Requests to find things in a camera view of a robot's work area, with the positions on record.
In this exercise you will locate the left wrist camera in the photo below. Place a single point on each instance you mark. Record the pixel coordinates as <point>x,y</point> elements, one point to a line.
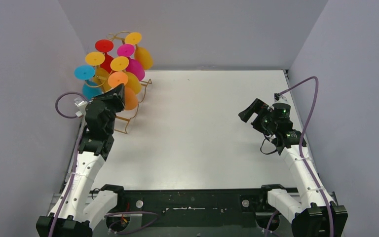
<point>80,104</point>

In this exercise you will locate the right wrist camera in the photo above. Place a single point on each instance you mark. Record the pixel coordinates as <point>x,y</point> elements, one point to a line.
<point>278,98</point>

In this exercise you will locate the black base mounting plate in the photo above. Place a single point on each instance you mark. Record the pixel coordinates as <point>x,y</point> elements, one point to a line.
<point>246,208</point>

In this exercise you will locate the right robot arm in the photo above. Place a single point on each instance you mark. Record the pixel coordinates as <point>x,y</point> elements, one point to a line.
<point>317,214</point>

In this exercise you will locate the blue wine glass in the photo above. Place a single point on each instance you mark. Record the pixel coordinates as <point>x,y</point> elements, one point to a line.
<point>90,88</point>

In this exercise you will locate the orange wine glass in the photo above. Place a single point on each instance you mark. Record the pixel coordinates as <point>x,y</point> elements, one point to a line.
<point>132,87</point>

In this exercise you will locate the yellow wine glass left row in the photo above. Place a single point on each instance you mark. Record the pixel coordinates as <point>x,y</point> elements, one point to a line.
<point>100,78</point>

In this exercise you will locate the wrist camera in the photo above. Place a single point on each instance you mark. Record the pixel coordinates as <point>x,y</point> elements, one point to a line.
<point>278,98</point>
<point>80,104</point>

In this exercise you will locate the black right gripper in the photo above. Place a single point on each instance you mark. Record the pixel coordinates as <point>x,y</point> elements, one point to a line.
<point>264,109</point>

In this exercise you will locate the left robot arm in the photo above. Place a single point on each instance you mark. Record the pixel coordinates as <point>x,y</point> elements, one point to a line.
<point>72,216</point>

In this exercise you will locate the red wine glass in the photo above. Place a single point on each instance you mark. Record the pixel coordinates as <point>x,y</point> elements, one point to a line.
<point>105,46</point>

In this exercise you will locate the pink wine glass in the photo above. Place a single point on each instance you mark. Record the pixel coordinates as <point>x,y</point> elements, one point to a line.
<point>135,67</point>

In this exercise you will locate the gold wire glass rack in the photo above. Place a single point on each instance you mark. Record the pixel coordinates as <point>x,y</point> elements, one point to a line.
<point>118,39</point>

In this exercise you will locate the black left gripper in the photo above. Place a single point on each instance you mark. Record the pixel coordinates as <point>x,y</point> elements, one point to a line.
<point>111,98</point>

